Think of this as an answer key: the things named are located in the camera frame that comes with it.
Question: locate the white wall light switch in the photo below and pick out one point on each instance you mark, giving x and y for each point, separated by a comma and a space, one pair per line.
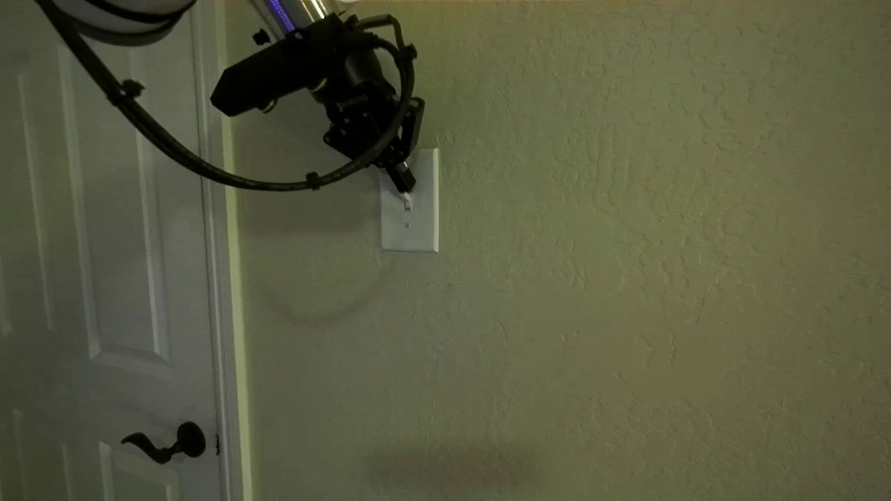
410, 224

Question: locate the white panel door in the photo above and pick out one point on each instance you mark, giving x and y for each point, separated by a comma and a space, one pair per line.
105, 289

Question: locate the black door lever handle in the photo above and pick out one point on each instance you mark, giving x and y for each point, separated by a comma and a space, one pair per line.
187, 441

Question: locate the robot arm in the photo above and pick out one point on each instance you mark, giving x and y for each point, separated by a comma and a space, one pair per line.
136, 23

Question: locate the white door frame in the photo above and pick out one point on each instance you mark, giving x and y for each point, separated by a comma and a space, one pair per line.
225, 267

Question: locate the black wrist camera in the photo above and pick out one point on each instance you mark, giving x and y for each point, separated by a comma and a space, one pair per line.
301, 57

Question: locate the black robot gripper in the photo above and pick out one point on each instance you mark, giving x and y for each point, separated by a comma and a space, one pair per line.
361, 103

